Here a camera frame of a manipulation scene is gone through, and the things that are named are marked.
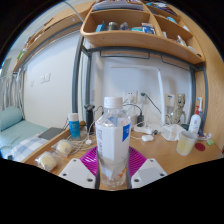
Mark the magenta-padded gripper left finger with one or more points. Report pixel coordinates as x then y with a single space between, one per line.
77 171

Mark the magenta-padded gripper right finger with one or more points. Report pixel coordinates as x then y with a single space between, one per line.
148 171

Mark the clear water bottle white cap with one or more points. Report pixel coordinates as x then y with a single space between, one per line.
113 140

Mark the wrapped round bun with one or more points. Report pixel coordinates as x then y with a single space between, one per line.
47 161
64 147

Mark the white earbuds case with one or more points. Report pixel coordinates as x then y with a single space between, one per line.
147 138

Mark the white power strip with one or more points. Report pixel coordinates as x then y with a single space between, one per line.
145 128

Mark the blue tube white cap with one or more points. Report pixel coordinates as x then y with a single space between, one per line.
74 128

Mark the white tissue pack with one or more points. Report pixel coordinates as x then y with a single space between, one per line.
172 132

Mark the pale yellow plastic cup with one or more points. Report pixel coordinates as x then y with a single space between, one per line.
186 144

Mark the dark grey tablet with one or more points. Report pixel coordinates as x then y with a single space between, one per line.
50 133

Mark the black charger block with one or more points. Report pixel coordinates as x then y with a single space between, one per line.
140 120

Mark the white charger block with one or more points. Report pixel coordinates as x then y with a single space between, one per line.
133 120

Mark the blue checkered blanket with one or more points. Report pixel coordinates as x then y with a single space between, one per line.
28 146

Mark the black cylindrical shaver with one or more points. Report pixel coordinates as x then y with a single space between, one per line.
89 115

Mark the white pump bottle red nozzle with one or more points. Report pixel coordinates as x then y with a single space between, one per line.
194 124

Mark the green packet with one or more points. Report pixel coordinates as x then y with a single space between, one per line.
210 142

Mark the brown tree figurine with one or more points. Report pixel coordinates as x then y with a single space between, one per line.
180 106

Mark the white desk lamp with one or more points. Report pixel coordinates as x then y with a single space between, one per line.
160 96

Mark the teal pillow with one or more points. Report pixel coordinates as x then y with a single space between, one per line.
10 118

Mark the wooden shelf unit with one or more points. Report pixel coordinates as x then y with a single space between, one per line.
140 38

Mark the white wall socket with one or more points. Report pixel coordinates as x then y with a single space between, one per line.
130 96

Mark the grey metal bed frame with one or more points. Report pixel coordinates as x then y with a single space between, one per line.
76 73

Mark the white light switch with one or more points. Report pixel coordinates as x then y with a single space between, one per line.
45 78

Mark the wooden bunk bed rail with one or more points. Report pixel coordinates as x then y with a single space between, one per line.
50 28

